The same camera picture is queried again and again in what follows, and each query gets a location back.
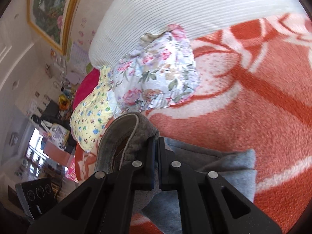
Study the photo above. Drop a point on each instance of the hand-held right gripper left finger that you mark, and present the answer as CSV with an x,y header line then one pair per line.
x,y
146,162

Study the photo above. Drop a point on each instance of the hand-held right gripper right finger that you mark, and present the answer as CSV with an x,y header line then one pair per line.
x,y
163,165

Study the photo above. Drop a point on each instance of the grey pants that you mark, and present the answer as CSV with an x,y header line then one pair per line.
x,y
219,168

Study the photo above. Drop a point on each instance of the yellow printed pillow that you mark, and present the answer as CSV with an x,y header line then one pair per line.
x,y
90,117

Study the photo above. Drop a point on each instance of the orange and white blanket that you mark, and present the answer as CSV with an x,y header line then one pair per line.
x,y
243,126

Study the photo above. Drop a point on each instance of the floral pillow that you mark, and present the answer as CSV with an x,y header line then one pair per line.
x,y
156,73

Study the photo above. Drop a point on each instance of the colourful printed box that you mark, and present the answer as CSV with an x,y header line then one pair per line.
x,y
58,135

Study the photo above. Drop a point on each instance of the pink cushion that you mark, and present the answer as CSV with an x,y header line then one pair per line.
x,y
85,90

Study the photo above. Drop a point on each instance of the yellow toy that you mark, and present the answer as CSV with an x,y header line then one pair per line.
x,y
64,102

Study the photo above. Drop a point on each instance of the black device with dials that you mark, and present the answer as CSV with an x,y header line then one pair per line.
x,y
36,195

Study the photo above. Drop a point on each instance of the white striped bolster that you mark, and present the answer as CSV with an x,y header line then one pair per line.
x,y
182,7

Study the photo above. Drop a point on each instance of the gold framed picture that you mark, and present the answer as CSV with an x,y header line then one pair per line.
x,y
48,9

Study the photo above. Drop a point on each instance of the wall calendar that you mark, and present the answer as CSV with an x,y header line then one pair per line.
x,y
79,56

